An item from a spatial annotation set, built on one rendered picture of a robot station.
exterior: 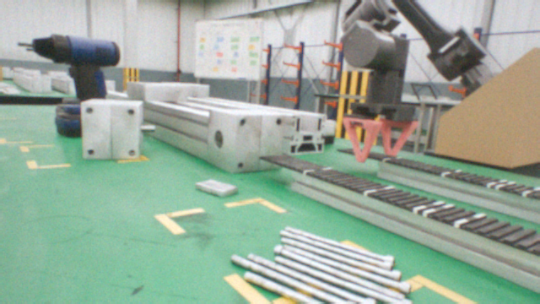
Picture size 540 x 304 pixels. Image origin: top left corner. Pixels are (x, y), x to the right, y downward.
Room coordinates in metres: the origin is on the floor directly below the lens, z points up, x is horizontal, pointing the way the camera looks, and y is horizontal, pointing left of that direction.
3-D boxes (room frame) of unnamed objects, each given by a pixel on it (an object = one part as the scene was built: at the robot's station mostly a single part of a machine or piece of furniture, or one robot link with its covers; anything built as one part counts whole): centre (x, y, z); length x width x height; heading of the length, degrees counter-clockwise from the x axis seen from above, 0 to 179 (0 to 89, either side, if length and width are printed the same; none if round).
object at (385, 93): (0.64, -0.20, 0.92); 0.10 x 0.07 x 0.07; 126
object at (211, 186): (0.47, 0.06, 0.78); 0.05 x 0.03 x 0.01; 54
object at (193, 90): (1.31, 0.29, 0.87); 0.16 x 0.11 x 0.07; 36
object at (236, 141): (0.64, 0.02, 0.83); 0.12 x 0.09 x 0.10; 126
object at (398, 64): (0.63, -0.20, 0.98); 0.07 x 0.06 x 0.07; 136
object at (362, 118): (0.62, -0.18, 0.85); 0.07 x 0.07 x 0.09; 36
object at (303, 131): (1.11, 0.14, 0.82); 0.80 x 0.10 x 0.09; 36
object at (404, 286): (0.27, -0.07, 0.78); 0.11 x 0.01 x 0.01; 55
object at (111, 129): (0.66, 0.26, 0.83); 0.11 x 0.10 x 0.10; 105
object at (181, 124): (0.99, 0.30, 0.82); 0.80 x 0.10 x 0.09; 36
